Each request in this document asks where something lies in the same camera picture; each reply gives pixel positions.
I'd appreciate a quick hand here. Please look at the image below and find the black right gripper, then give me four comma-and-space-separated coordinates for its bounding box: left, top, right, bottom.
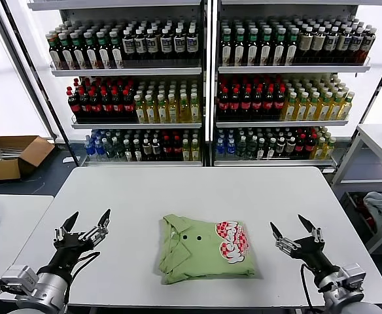
269, 213, 341, 281

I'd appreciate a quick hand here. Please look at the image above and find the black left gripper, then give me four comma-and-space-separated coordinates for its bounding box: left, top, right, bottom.
39, 208, 112, 279

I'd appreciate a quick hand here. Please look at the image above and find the light green polo shirt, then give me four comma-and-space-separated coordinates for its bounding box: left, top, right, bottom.
154, 214, 258, 285

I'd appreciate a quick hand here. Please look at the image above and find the red crumpled cloth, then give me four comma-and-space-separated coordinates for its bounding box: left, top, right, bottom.
354, 194, 377, 230

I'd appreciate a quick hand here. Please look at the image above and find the clear green soda bottle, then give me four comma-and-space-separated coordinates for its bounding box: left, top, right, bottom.
113, 139, 125, 160
247, 136, 259, 160
104, 137, 116, 158
237, 136, 249, 160

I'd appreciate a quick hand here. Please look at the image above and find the pale grey crumpled cloth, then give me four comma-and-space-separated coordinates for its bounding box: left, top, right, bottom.
363, 191, 382, 237

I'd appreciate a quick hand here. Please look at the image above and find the cola bottle red cap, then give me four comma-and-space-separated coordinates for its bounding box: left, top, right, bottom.
230, 86, 243, 120
112, 88, 126, 122
295, 133, 307, 160
89, 90, 104, 122
101, 88, 114, 122
123, 88, 137, 122
78, 88, 94, 122
253, 86, 266, 120
218, 86, 232, 120
242, 86, 254, 120
305, 133, 317, 160
275, 85, 288, 120
172, 135, 183, 161
162, 135, 173, 161
264, 85, 277, 120
67, 86, 83, 122

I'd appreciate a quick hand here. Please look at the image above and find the brown cardboard box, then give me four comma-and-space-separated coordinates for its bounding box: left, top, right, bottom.
0, 135, 56, 181

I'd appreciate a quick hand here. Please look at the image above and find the grey metal parts bundle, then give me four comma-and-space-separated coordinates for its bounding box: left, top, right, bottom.
0, 147, 25, 162

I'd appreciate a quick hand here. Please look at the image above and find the grey metal shelf rack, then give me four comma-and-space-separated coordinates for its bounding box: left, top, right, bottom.
210, 0, 382, 169
27, 0, 208, 167

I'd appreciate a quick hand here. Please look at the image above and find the dark tea bottle green cap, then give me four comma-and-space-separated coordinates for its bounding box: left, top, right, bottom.
234, 27, 247, 65
260, 27, 273, 65
71, 30, 87, 69
97, 29, 113, 69
247, 27, 260, 65
48, 31, 63, 69
109, 29, 125, 69
273, 27, 287, 65
84, 30, 99, 69
221, 27, 234, 65
59, 31, 75, 69
286, 27, 300, 65

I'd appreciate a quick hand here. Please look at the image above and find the dark drink bottle blue label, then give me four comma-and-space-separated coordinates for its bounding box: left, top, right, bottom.
134, 28, 148, 61
186, 27, 199, 61
173, 27, 187, 61
146, 27, 160, 61
160, 27, 173, 61
122, 28, 136, 61

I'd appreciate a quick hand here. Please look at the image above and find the dark drink bottle beige label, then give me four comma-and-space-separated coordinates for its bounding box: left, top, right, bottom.
349, 27, 366, 63
312, 26, 328, 63
298, 26, 315, 63
360, 27, 379, 65
337, 26, 354, 63
324, 26, 341, 63

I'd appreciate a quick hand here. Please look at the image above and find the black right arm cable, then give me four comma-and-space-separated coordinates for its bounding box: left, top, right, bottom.
299, 263, 315, 311

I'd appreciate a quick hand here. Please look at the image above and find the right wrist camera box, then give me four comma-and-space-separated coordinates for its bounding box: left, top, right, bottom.
338, 262, 368, 292

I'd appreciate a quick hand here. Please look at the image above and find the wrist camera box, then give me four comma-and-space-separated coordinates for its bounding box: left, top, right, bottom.
0, 265, 39, 294
338, 262, 368, 292

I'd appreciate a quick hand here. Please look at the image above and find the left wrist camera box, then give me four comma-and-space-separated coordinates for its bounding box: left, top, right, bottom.
0, 265, 39, 294

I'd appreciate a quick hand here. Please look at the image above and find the white metal frame table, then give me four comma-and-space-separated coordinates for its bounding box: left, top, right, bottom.
330, 123, 382, 255

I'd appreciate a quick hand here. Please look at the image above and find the grey slanted frame post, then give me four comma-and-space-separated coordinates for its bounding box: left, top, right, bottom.
0, 0, 61, 143

